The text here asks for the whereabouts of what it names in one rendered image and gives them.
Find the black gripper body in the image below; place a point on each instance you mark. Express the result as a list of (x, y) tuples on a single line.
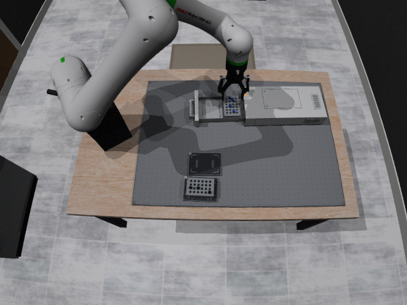
[(234, 77)]

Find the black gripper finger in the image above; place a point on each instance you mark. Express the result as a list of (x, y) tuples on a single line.
[(221, 89), (244, 90)]

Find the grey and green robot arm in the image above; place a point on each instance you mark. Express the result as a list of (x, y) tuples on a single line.
[(152, 25)]

